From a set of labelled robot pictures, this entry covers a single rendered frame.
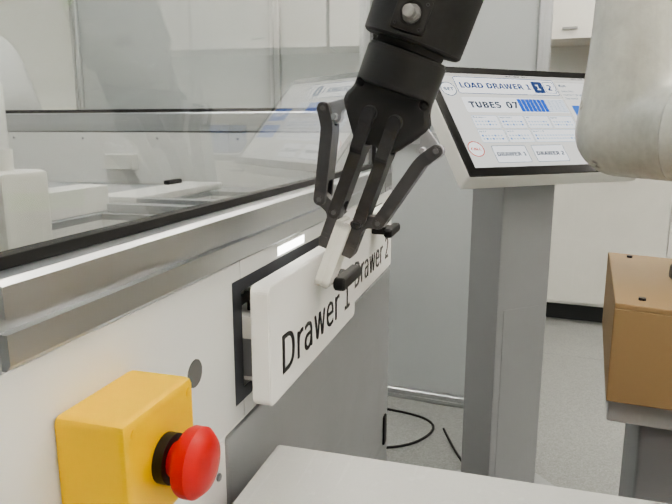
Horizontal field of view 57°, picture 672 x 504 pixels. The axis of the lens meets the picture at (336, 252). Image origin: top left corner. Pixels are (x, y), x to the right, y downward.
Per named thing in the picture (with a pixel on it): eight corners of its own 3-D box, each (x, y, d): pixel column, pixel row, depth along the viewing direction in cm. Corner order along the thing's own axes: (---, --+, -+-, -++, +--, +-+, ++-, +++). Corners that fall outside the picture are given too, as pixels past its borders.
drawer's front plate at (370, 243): (390, 264, 112) (391, 203, 109) (348, 308, 84) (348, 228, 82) (381, 263, 112) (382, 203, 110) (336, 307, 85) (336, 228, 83)
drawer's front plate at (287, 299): (354, 314, 82) (355, 232, 79) (271, 409, 54) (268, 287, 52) (341, 313, 82) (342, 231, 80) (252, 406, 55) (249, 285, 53)
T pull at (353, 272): (362, 275, 69) (362, 263, 69) (343, 292, 62) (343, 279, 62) (331, 273, 70) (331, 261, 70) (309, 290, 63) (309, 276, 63)
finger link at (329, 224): (344, 202, 60) (317, 190, 60) (327, 249, 61) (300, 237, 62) (348, 200, 61) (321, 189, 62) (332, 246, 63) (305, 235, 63)
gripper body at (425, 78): (357, 28, 54) (322, 131, 56) (449, 61, 52) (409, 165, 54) (376, 40, 61) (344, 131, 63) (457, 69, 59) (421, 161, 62)
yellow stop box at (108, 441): (207, 482, 39) (202, 375, 38) (142, 555, 33) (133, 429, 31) (137, 469, 41) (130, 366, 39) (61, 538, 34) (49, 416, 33)
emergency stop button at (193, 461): (228, 478, 37) (225, 415, 36) (194, 518, 33) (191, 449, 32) (183, 470, 38) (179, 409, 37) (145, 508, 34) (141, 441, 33)
